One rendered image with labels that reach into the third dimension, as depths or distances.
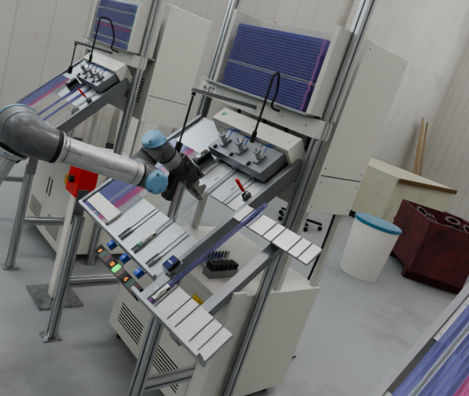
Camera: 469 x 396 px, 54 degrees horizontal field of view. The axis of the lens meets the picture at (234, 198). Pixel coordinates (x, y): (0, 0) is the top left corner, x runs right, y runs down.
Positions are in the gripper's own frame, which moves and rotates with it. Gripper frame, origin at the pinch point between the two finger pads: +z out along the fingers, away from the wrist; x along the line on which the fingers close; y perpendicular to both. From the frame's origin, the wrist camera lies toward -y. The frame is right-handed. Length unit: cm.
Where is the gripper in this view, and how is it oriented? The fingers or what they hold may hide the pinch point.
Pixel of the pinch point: (197, 198)
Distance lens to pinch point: 182.5
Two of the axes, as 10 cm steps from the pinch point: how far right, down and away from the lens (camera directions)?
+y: 6.5, -7.4, 1.7
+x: -6.1, -3.8, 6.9
